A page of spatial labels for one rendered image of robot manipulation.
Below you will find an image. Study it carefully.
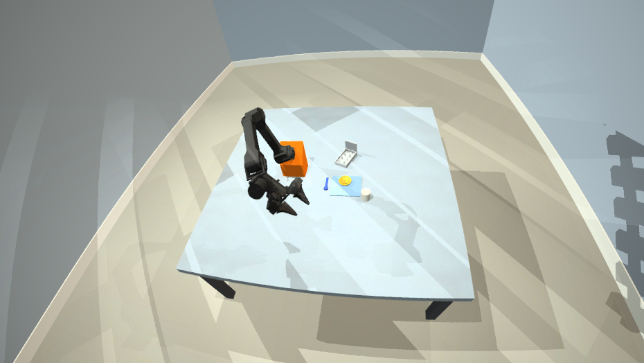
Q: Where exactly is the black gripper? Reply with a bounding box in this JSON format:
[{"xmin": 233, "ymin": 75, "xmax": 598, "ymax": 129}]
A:
[{"xmin": 266, "ymin": 177, "xmax": 310, "ymax": 216}]

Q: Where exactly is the beige cylinder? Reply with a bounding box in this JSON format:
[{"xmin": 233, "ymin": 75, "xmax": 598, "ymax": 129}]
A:
[{"xmin": 361, "ymin": 188, "xmax": 370, "ymax": 202}]

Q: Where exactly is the yellow plate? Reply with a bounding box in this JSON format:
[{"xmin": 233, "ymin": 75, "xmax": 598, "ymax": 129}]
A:
[{"xmin": 339, "ymin": 176, "xmax": 352, "ymax": 186}]

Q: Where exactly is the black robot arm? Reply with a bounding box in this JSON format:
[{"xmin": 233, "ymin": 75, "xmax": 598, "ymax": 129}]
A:
[{"xmin": 241, "ymin": 107, "xmax": 295, "ymax": 212}]

